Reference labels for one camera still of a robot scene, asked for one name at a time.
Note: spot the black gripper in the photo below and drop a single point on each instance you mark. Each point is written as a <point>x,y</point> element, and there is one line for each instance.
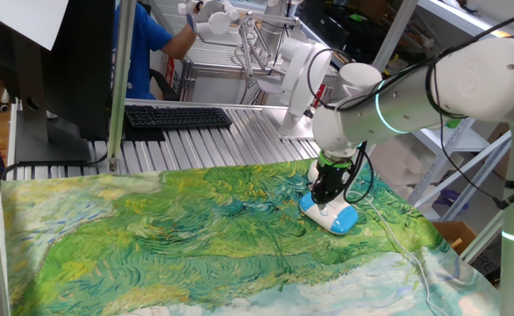
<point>333,177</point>

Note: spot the blue white desk lamp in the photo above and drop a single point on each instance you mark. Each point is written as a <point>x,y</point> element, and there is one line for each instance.
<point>336,221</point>

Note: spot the bare person forearm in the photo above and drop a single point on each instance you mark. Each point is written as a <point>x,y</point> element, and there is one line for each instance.
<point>180,44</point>

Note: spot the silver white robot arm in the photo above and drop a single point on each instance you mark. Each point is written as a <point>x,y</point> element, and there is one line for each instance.
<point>480,79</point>

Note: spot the white round bowl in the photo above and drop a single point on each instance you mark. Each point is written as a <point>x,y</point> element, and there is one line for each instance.
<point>313,171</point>

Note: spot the white foam block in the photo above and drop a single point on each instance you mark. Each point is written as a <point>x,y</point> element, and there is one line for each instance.
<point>397,167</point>

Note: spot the white round device on plate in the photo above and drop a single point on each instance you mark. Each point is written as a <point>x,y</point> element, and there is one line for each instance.
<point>305,74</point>

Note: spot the purple object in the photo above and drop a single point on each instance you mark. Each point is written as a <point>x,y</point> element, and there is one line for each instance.
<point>452,197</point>

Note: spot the brown cardboard box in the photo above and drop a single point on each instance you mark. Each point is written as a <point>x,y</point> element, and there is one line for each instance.
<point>447,232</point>

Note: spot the painted landscape tablecloth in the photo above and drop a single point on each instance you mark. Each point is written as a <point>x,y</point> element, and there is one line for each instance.
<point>195,241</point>

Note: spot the white metal shelf rack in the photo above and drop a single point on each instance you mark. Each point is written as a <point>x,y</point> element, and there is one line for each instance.
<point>463,140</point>

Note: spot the silver aluminium table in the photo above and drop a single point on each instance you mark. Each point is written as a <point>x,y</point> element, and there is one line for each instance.
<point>213,83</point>

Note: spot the black keyboard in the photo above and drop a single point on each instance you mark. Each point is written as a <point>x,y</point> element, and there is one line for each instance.
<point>178,117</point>

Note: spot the black office chair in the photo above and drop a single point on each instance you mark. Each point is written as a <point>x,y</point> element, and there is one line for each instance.
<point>162,90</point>

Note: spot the person in blue shirt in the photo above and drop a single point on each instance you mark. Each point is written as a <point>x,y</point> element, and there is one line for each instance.
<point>147,52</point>

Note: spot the black computer monitor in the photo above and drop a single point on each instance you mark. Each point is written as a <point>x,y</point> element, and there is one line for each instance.
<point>77,66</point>

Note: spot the white paper sheet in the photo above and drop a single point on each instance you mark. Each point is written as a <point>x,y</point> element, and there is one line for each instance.
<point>20,17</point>

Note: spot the aluminium frame rail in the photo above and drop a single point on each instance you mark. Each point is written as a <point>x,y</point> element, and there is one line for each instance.
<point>480,237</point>

